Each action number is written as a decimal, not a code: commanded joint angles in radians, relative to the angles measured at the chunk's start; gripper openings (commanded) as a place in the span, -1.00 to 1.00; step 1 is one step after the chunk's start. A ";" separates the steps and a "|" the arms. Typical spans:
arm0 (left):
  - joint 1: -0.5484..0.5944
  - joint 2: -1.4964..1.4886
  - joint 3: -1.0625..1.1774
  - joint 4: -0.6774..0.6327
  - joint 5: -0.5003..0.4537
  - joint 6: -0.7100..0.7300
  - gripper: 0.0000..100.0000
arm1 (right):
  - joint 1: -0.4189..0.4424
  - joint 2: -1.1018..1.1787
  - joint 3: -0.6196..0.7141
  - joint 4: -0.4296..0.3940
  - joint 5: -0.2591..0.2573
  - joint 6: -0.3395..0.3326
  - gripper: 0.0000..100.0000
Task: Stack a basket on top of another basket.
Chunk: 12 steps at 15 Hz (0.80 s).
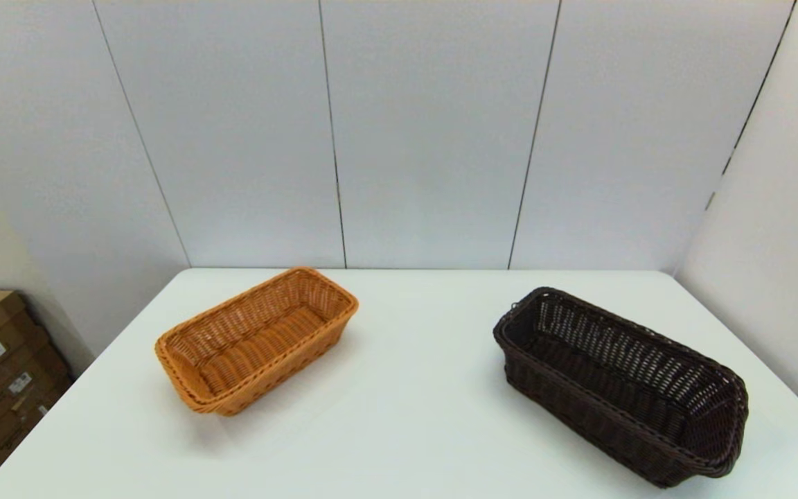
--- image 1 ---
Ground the orange wicker basket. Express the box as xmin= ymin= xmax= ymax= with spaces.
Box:
xmin=154 ymin=267 xmax=360 ymax=417

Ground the dark brown wicker basket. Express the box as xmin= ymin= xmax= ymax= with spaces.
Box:
xmin=493 ymin=286 xmax=750 ymax=489

